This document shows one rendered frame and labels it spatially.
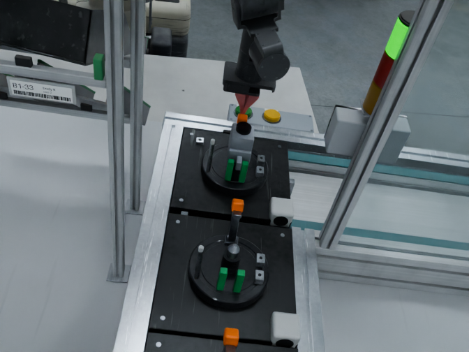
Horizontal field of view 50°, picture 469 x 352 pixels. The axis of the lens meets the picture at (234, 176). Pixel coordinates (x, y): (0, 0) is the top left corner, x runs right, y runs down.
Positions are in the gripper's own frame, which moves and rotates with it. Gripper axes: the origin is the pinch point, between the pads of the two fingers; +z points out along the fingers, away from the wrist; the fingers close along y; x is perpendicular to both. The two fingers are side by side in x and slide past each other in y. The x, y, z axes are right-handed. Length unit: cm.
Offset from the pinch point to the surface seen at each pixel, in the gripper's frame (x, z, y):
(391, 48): -20.0, -30.0, 17.0
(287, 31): 238, 110, 40
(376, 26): 268, 110, 109
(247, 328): -43.1, 10.1, 4.0
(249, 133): -8.3, -1.3, 1.4
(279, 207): -17.9, 8.3, 9.2
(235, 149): -10.1, 1.8, -0.7
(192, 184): -12.8, 10.3, -8.2
